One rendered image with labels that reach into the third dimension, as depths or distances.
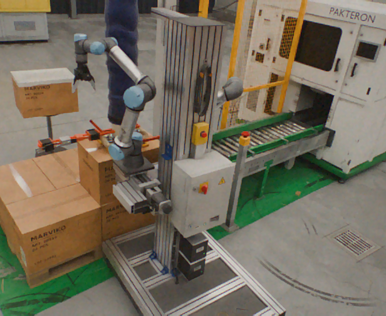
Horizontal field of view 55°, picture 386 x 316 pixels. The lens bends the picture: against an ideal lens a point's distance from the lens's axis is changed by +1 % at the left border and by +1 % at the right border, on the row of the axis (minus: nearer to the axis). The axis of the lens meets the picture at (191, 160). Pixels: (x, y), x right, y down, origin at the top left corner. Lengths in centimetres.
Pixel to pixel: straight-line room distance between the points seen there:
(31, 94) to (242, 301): 297
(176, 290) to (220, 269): 41
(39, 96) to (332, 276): 341
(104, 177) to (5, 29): 761
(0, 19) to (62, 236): 768
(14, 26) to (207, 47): 834
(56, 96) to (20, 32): 595
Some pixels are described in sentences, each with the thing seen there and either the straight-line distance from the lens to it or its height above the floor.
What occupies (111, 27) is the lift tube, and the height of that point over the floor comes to 186.
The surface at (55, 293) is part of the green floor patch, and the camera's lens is 319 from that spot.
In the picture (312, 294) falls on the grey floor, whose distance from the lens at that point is 340.
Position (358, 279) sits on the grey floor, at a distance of 371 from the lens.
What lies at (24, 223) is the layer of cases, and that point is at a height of 54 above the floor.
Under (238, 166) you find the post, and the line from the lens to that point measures 338.
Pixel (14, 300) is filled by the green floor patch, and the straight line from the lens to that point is 322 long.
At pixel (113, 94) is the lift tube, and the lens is 285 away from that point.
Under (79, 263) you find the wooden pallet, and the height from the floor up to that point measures 2.
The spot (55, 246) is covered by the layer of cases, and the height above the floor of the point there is 32.
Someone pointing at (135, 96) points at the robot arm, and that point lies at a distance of 215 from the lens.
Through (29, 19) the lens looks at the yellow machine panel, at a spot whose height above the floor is 56.
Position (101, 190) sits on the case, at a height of 68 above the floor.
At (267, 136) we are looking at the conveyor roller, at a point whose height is 51.
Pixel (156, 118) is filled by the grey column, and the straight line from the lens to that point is 455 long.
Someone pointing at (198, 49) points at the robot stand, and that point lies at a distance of 211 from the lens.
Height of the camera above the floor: 237
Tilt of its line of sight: 30 degrees down
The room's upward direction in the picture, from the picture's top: 6 degrees clockwise
